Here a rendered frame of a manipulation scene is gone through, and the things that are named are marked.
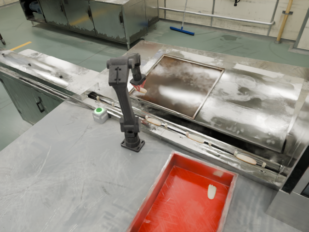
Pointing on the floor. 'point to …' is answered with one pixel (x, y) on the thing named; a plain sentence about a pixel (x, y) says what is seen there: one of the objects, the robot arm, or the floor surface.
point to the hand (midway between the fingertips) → (140, 88)
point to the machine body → (18, 103)
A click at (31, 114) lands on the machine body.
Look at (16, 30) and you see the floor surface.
